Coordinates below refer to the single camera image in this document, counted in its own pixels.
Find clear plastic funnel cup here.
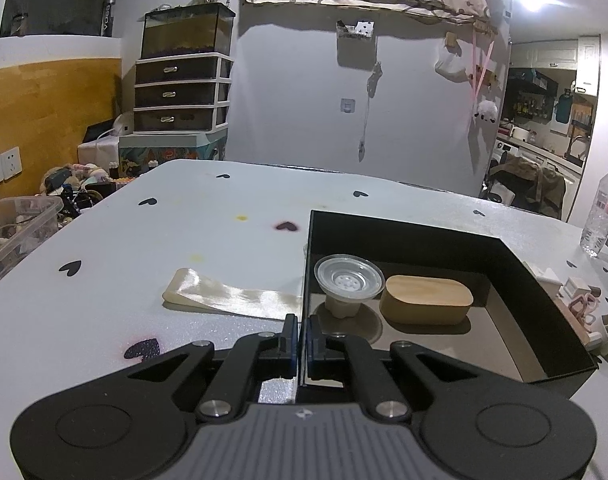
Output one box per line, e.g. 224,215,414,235
314,255,385,320

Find black storage box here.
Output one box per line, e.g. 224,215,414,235
303,211,598,396

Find oval wooden lidded box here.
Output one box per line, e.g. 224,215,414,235
379,275,473,326

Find cream satin ribbon strip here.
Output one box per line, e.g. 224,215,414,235
162,268,303,321

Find teal low cabinet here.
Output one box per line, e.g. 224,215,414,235
118,129,228,174

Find pile of plush toys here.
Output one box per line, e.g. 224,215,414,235
39,162,133,226

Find small white pink toys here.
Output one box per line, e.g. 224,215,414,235
523,261,608,358

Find white plastic drawer unit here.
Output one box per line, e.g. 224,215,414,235
133,52,234,133

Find clear plastic storage bin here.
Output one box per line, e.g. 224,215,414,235
0,196,63,280

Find clear plastic water bottle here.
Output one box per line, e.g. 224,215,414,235
580,173,608,258

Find glass fish tank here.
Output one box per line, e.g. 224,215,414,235
141,2,236,58

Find white wall power socket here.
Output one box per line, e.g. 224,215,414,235
0,146,22,184

